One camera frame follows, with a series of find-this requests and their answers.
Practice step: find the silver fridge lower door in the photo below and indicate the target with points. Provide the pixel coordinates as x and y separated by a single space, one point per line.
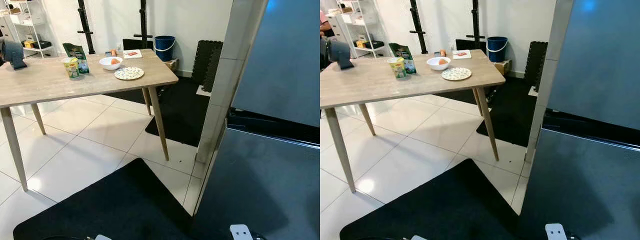
580 200
260 190

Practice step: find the light wooden table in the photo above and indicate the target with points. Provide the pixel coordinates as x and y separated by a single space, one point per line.
380 82
50 82

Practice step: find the yellow cup noodle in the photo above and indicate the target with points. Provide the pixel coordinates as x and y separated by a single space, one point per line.
398 67
70 67

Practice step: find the person in pink shirt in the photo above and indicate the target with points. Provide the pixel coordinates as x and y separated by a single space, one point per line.
325 22

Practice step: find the white shelf unit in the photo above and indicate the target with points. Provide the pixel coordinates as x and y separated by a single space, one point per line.
22 19
356 21

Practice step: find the green snack bag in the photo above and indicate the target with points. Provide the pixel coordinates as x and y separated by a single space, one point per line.
405 52
77 52

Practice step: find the white bowl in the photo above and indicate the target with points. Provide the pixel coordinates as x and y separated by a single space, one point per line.
433 64
106 63

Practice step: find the black foam tile stack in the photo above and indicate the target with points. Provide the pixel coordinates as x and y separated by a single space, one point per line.
207 60
535 62

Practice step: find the orange fruit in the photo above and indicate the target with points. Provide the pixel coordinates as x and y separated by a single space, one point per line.
115 61
442 61

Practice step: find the patterned white plate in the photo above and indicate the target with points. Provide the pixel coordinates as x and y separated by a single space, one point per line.
456 74
129 73

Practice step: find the black gym floor mat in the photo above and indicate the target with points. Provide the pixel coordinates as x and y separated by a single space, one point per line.
505 115
175 115

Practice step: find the white tray with meat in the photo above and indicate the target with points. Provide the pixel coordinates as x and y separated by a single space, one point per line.
132 54
461 54

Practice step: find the small cardboard box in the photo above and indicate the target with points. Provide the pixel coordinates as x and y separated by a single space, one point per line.
503 67
171 65

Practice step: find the black padded bench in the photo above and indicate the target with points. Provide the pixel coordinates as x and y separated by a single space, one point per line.
137 44
470 45

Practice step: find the blue bucket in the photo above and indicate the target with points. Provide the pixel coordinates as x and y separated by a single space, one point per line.
497 50
164 49

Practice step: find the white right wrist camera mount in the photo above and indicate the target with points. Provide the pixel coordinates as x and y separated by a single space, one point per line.
241 232
555 231

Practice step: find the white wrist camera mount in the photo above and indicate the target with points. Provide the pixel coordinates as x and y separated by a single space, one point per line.
241 232
555 231
102 237
418 238

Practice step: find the black rack upright post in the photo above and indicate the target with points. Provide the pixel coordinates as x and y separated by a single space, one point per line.
144 20
83 20
416 20
475 20

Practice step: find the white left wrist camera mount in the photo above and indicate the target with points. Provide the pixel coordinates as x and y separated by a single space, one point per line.
102 237
418 238

